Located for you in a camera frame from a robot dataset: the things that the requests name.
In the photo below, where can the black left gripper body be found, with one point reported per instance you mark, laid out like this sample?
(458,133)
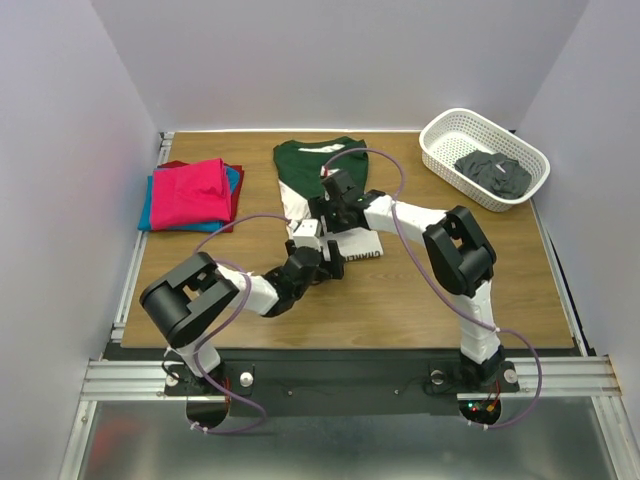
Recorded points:
(323,272)

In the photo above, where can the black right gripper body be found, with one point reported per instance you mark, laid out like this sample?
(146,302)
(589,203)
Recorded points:
(320,212)

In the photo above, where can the white and green t-shirt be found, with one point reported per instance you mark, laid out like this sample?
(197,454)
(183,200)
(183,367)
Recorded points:
(299,167)

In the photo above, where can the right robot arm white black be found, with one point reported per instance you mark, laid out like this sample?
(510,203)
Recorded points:
(461,257)

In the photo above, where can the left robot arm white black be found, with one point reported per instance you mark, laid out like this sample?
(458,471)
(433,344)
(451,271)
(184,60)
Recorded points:
(200,297)

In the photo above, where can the dark red folded t-shirt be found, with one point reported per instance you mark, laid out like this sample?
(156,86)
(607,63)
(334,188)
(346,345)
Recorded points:
(235,175)

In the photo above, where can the pink folded t-shirt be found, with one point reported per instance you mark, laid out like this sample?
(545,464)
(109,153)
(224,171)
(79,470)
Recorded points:
(191,194)

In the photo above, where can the white perforated laundry basket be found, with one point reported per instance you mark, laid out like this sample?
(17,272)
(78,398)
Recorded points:
(458,132)

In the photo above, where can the grey t-shirt in basket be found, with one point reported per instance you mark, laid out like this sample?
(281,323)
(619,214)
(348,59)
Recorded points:
(496,173)

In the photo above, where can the blue folded t-shirt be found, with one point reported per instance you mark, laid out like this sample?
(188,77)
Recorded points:
(144,223)

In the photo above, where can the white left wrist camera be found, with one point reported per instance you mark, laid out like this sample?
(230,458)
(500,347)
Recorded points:
(307,234)

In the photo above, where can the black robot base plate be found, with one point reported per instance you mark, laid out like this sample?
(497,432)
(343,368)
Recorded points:
(331,382)

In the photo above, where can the aluminium frame rail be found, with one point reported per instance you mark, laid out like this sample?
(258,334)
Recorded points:
(564,422)

